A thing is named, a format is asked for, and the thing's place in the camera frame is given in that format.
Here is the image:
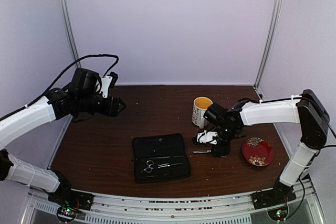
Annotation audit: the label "white floral mug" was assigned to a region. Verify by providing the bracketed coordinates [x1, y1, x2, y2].
[192, 97, 213, 129]

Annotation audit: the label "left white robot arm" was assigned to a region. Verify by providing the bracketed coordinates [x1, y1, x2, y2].
[1, 68, 126, 205]

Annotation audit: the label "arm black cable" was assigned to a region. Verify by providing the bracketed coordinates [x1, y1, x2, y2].
[236, 95, 336, 209]
[0, 54, 120, 120]

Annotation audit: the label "aluminium front rail frame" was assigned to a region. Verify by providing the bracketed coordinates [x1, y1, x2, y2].
[20, 178, 328, 224]

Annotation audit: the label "silver straight hair scissors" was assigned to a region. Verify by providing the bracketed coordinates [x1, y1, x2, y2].
[141, 160, 183, 174]

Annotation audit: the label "right aluminium corner post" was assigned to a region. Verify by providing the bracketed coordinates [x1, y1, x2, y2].
[254, 0, 283, 90]

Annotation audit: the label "red floral plate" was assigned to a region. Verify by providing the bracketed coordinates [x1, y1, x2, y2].
[241, 137, 274, 167]

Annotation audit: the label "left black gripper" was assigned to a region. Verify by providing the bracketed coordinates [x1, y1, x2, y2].
[78, 92, 126, 116]

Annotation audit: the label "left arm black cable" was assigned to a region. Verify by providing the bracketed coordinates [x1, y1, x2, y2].
[0, 54, 120, 120]

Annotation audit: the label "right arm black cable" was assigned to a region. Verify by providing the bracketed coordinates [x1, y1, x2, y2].
[236, 95, 336, 209]

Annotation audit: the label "aluminium corner post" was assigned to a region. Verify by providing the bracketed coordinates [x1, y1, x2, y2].
[254, 0, 283, 90]
[59, 0, 79, 60]

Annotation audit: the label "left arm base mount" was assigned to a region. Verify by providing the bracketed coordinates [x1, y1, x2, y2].
[47, 178, 94, 210]

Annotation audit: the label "left aluminium corner post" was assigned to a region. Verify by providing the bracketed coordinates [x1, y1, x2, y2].
[59, 0, 79, 60]

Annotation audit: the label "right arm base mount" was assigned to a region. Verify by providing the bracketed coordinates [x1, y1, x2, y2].
[251, 181, 296, 209]

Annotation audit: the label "silver thinning scissors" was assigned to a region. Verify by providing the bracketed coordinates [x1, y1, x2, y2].
[193, 150, 212, 154]

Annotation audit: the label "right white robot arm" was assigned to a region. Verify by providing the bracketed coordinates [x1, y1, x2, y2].
[195, 89, 333, 204]

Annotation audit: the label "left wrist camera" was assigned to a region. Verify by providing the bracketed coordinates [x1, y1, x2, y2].
[99, 72, 119, 98]

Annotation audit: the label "black zippered tool case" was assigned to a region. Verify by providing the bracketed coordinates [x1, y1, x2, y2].
[132, 133, 191, 184]

